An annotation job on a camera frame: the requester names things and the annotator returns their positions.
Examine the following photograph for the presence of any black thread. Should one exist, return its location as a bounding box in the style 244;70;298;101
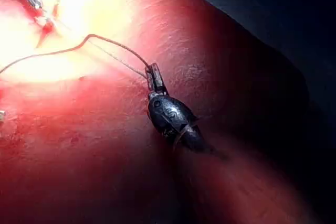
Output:
0;34;152;80

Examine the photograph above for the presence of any left arm needle driver jaw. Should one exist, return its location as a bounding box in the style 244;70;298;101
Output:
145;69;159;97
150;62;167;95

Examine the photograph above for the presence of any left arm needle driver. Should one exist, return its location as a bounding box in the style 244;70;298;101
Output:
146;93;211;154

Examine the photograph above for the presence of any tissue pad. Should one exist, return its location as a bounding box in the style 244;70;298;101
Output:
0;0;320;224

